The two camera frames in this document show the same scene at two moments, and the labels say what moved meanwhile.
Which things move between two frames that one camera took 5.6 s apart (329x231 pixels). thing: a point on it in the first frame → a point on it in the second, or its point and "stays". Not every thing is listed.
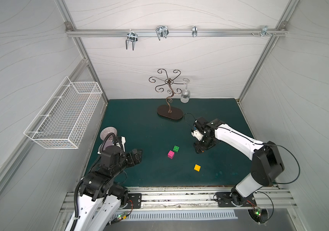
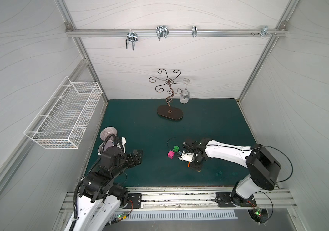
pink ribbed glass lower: [100, 149] stays
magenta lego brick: [170, 154] stays
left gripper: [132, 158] stays
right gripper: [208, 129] → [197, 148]
